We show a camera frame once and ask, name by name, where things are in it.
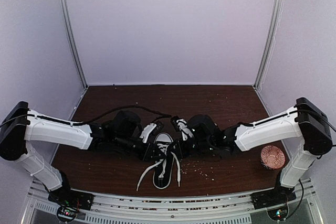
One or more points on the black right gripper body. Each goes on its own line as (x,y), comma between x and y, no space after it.
(203,147)

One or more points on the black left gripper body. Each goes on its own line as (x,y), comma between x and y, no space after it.
(123,144)

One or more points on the white shoelace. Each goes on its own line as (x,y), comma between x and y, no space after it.
(153,166)

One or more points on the black white canvas sneaker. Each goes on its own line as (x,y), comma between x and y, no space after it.
(163,172)

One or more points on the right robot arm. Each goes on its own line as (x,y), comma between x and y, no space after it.
(304,122)

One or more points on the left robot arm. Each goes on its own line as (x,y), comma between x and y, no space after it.
(23,127)

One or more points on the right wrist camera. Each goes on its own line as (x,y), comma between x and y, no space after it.
(180,125)

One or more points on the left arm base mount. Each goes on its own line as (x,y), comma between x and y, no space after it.
(71,204)

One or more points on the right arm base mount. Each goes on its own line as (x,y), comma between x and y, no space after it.
(275,201)

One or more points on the front aluminium rail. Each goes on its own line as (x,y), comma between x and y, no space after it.
(228,208)

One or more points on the left aluminium frame post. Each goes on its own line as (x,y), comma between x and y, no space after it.
(72,43)

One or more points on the aluminium frame post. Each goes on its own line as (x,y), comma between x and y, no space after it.
(269,44)
(72,43)

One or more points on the right aluminium frame post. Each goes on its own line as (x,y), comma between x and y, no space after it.
(269,44)

